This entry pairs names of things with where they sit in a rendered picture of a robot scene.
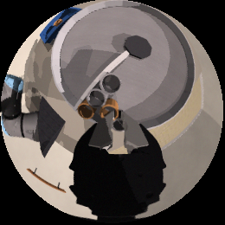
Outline dark grey cylinder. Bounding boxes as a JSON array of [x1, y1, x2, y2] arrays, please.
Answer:
[[87, 86, 108, 108], [100, 73, 122, 95], [112, 116, 124, 132]]

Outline bronze cylindrical sleeve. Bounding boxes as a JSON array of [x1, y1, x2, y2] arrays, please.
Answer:
[[100, 99, 119, 120], [77, 99, 97, 119], [54, 19, 62, 27]]

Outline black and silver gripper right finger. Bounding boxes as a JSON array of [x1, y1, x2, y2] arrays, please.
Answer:
[[119, 110, 166, 169]]

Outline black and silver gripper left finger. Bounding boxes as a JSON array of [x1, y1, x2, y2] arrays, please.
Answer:
[[68, 110, 115, 170]]

